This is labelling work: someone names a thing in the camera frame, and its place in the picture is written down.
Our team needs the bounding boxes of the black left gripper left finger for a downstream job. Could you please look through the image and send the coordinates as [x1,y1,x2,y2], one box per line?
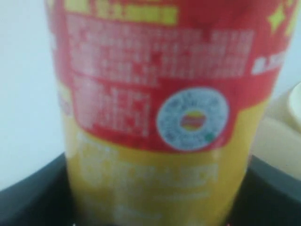
[0,154,74,226]

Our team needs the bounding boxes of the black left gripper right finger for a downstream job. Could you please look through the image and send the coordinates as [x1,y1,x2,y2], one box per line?
[228,157,301,226]

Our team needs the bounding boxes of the yellow Lays chips can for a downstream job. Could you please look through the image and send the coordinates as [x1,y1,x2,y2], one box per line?
[45,0,301,226]

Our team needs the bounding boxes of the right cream plastic bin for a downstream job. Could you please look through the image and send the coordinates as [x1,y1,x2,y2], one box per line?
[264,82,301,133]

